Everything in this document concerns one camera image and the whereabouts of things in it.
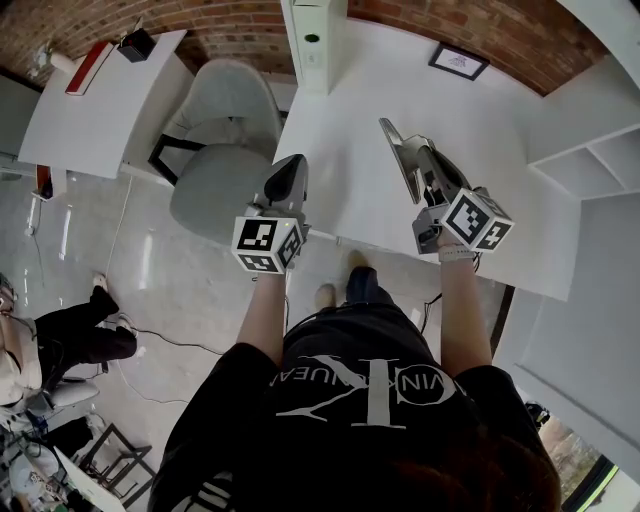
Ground white hutch shelf unit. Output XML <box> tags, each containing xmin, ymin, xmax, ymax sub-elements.
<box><xmin>524</xmin><ymin>0</ymin><xmax>640</xmax><ymax>201</ymax></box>

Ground black metal frame stand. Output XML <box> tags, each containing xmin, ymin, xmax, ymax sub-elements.
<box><xmin>79</xmin><ymin>422</ymin><xmax>157</xmax><ymax>506</ymax></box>

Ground grey stool seat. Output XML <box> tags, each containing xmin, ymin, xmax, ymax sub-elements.
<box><xmin>29</xmin><ymin>382</ymin><xmax>101</xmax><ymax>409</ymax></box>

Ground person's right forearm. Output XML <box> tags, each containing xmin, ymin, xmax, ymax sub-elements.
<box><xmin>438</xmin><ymin>257</ymin><xmax>494</xmax><ymax>376</ymax></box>

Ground white work table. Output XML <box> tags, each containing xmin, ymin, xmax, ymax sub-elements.
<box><xmin>52</xmin><ymin>444</ymin><xmax>126</xmax><ymax>512</ymax></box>

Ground black picture frame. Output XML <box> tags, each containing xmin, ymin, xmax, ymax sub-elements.
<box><xmin>427</xmin><ymin>42</ymin><xmax>491</xmax><ymax>82</ymax></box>

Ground white desk with drawers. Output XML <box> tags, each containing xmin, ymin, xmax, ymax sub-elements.
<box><xmin>272</xmin><ymin>17</ymin><xmax>584</xmax><ymax>301</ymax></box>

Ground small dark box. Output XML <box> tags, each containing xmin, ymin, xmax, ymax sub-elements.
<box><xmin>116</xmin><ymin>27</ymin><xmax>157</xmax><ymax>64</ymax></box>

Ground black bag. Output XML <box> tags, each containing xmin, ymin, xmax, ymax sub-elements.
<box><xmin>524</xmin><ymin>399</ymin><xmax>551</xmax><ymax>431</ymax></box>

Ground thin black cable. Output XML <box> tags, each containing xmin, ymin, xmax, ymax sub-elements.
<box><xmin>419</xmin><ymin>292</ymin><xmax>444</xmax><ymax>336</ymax></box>

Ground grey upholstered chair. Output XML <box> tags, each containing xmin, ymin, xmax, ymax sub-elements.
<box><xmin>148</xmin><ymin>58</ymin><xmax>284</xmax><ymax>246</ymax></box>

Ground white wrist strap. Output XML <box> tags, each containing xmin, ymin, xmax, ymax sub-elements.
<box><xmin>438</xmin><ymin>242</ymin><xmax>476</xmax><ymax>262</ymax></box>

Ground black floor cable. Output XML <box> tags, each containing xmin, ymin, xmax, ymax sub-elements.
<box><xmin>127</xmin><ymin>327</ymin><xmax>226</xmax><ymax>357</ymax></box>

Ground person's dark trousers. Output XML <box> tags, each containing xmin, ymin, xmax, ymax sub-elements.
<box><xmin>344</xmin><ymin>266</ymin><xmax>396</xmax><ymax>309</ymax></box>

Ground red book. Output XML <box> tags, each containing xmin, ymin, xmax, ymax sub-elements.
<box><xmin>64</xmin><ymin>40</ymin><xmax>115</xmax><ymax>96</ymax></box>

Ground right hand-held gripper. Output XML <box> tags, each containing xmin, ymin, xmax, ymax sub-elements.
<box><xmin>411</xmin><ymin>143</ymin><xmax>516</xmax><ymax>257</ymax></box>

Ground orange desk drawer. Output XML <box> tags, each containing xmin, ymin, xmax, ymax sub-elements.
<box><xmin>34</xmin><ymin>164</ymin><xmax>55</xmax><ymax>200</ymax></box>

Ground large metal binder clip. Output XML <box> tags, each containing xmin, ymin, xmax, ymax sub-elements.
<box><xmin>378</xmin><ymin>117</ymin><xmax>436</xmax><ymax>205</ymax></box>

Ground person's left shoe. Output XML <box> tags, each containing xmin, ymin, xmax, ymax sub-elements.
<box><xmin>313</xmin><ymin>283</ymin><xmax>337</xmax><ymax>314</ymax></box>

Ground white vase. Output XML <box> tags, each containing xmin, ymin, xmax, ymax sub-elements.
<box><xmin>34</xmin><ymin>42</ymin><xmax>76</xmax><ymax>71</ymax></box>

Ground plain white desk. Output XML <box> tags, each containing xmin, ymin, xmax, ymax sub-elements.
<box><xmin>17</xmin><ymin>28</ymin><xmax>196</xmax><ymax>181</ymax></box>

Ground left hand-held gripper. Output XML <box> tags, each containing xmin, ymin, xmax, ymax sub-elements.
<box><xmin>230</xmin><ymin>153</ymin><xmax>312</xmax><ymax>276</ymax></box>

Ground person's left forearm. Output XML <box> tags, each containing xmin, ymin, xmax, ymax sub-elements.
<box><xmin>234</xmin><ymin>272</ymin><xmax>291</xmax><ymax>369</ymax></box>

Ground person's black printed shirt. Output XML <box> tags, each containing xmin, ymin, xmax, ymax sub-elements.
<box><xmin>148</xmin><ymin>302</ymin><xmax>564</xmax><ymax>512</ymax></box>

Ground long white cable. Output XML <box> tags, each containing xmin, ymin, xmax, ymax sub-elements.
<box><xmin>104</xmin><ymin>174</ymin><xmax>135</xmax><ymax>274</ymax></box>

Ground white binder folder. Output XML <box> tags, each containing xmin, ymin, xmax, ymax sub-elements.
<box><xmin>279</xmin><ymin>0</ymin><xmax>351</xmax><ymax>96</ymax></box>

